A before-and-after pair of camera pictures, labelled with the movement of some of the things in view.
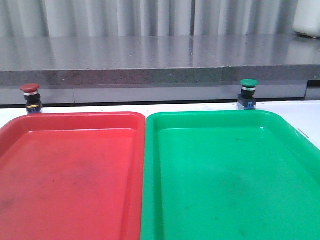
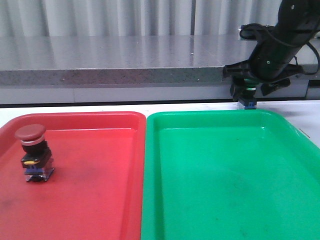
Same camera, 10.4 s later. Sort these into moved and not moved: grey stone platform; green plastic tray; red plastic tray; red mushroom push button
Moved: red mushroom push button
Not moved: green plastic tray; red plastic tray; grey stone platform
